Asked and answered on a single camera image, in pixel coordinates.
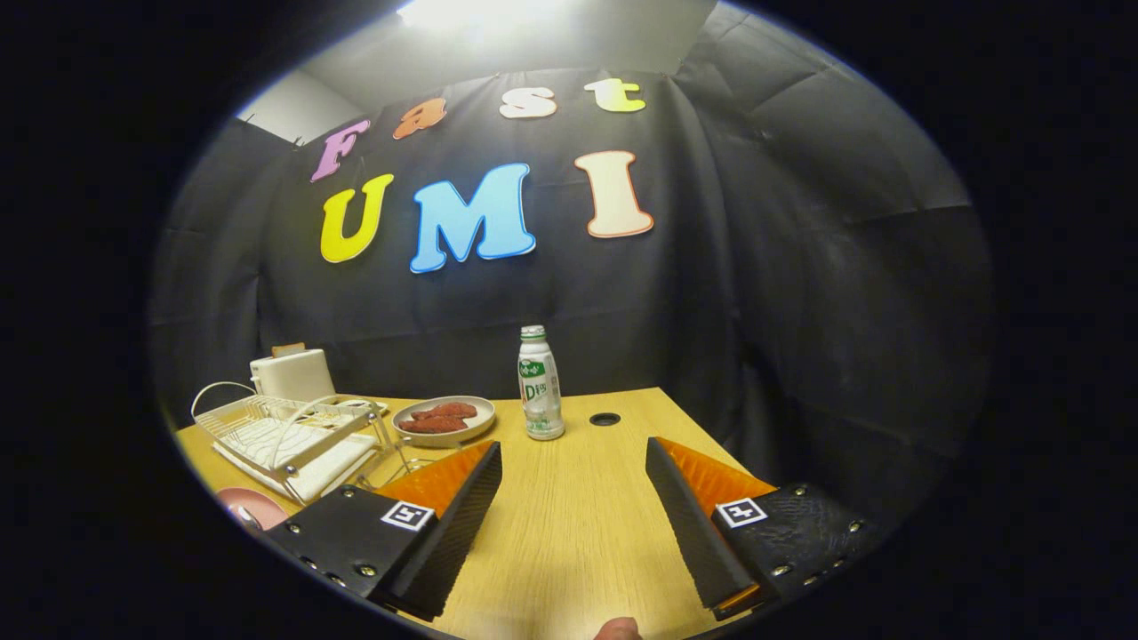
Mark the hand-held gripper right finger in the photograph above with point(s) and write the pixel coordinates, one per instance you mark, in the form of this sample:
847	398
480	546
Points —
689	533

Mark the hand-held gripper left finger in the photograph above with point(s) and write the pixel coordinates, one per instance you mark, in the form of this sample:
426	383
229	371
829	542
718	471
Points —
462	524

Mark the pink plate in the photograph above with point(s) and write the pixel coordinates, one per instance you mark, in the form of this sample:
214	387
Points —
267	502

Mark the beige round dish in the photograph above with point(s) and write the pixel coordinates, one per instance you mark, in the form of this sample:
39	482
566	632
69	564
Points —
484	418

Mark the red meat piece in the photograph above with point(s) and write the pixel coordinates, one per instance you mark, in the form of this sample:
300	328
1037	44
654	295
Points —
431	425
449	411

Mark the white drip tray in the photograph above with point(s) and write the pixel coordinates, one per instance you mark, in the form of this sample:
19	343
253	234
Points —
333	472

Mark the white green-label drink bottle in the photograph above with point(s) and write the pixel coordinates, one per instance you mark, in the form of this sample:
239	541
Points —
540	391

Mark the white compartment tray with beans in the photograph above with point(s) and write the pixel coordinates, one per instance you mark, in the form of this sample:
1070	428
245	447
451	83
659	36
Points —
360	405

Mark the white toaster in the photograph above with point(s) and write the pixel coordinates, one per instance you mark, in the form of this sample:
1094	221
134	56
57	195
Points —
293	378

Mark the brown toast slice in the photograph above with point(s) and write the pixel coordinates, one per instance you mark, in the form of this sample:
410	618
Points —
288	349

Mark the black backdrop cloth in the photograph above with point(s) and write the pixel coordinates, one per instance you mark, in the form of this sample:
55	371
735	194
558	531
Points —
800	267

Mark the bright ceiling light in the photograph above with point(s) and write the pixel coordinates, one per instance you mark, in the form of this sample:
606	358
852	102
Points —
480	13

